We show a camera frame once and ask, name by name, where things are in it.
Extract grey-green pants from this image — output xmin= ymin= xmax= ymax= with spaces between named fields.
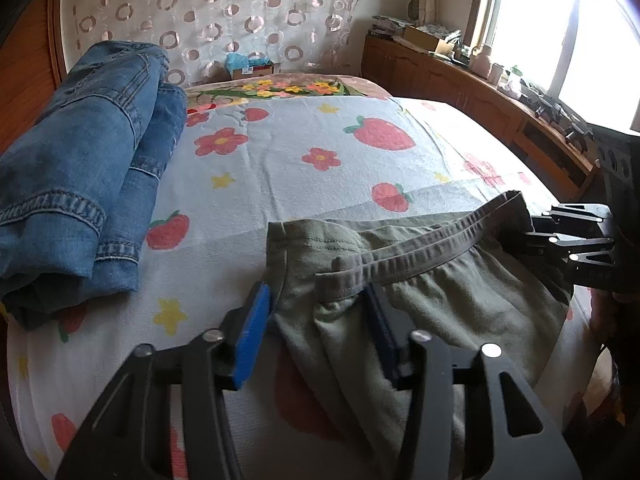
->
xmin=265 ymin=191 xmax=573 ymax=478

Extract person's right hand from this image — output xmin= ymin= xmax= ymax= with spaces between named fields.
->
xmin=590 ymin=289 xmax=639 ymax=358

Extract long wooden cabinet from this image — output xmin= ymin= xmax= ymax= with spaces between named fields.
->
xmin=361 ymin=34 xmax=599 ymax=202

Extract window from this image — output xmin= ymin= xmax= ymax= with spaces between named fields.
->
xmin=466 ymin=0 xmax=639 ymax=130

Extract pink jug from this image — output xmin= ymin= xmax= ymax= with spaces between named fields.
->
xmin=470 ymin=44 xmax=492 ymax=79

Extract cardboard box on cabinet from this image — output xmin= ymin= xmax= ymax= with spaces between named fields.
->
xmin=401 ymin=26 xmax=454 ymax=55

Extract folded blue jeans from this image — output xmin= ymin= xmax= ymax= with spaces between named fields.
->
xmin=1 ymin=40 xmax=186 ymax=330

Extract floral strawberry bed sheet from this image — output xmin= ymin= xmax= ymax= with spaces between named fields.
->
xmin=8 ymin=96 xmax=598 ymax=479

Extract cardboard box with blue bag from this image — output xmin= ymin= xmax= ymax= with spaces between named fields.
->
xmin=224 ymin=52 xmax=274 ymax=80

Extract wooden headboard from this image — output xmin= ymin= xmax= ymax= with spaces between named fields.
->
xmin=0 ymin=0 xmax=66 ymax=150

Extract circle patterned wall curtain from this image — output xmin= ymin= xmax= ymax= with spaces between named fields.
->
xmin=61 ymin=0 xmax=359 ymax=87

